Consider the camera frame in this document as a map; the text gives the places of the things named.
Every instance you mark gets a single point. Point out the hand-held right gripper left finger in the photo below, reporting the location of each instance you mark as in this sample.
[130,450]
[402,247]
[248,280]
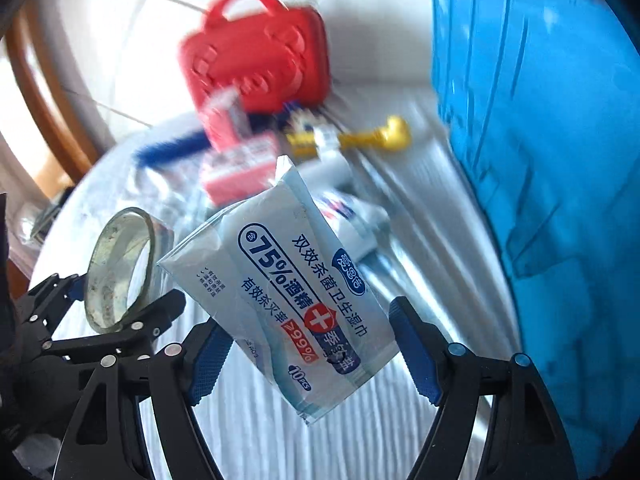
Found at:
[210,360]

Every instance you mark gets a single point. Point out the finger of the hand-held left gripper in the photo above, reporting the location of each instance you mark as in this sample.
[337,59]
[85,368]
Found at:
[150,320]
[55,292]

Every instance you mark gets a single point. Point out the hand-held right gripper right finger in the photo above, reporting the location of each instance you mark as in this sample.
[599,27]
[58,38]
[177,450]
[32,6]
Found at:
[415,350]

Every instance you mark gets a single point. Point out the clear tape roll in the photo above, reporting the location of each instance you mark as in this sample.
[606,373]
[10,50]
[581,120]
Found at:
[160,240]

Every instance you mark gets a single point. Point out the pale blue wet wipes packet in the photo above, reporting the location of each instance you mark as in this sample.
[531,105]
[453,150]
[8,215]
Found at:
[290,285]

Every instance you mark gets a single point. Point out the pink-bordered card package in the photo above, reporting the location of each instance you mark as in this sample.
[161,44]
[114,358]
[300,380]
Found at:
[240,170]

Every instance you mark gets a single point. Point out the yellow snowball maker tongs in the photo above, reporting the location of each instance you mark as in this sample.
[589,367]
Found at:
[395,132]

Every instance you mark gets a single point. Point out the blue plastic storage bin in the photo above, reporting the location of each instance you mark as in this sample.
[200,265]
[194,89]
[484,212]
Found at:
[525,135]

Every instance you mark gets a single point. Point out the desktop with floral tablecloth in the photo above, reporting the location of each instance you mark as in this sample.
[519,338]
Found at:
[300,452]

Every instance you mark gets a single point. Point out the white tube with blue print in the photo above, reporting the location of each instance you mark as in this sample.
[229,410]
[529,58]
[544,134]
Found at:
[360,225]

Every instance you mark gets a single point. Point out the blue fuzzy brush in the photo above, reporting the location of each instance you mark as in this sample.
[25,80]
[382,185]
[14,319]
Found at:
[170,147]

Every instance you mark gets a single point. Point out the blue scrunchie with plush bear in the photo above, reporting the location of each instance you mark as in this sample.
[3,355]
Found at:
[300,120]

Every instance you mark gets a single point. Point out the red bear-embossed handbag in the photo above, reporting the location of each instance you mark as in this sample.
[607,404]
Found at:
[250,60]

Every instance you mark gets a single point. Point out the wooden chair frame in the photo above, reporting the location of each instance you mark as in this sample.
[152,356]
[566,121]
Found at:
[45,110]

